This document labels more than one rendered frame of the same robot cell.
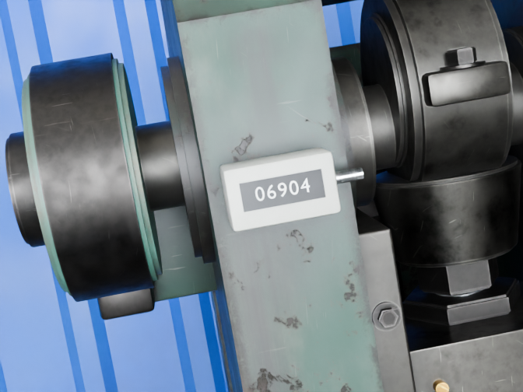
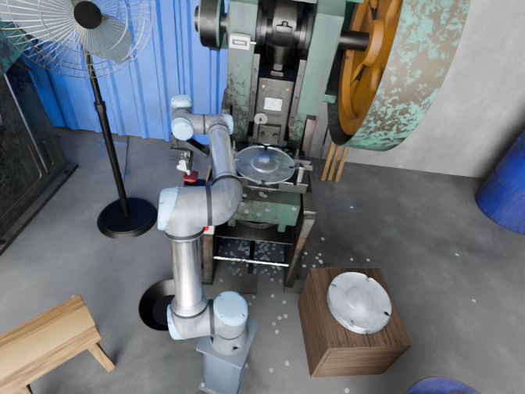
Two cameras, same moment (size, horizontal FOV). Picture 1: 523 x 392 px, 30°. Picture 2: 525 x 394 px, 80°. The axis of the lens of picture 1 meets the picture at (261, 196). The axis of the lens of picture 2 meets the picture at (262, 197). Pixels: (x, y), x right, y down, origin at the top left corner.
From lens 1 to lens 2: 0.65 m
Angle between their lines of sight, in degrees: 34
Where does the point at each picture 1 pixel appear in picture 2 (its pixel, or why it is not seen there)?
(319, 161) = (247, 39)
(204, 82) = (232, 15)
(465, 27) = (288, 16)
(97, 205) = (208, 30)
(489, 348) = (274, 81)
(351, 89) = (264, 21)
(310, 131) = (249, 30)
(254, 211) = (233, 44)
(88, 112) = (211, 10)
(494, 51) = (291, 24)
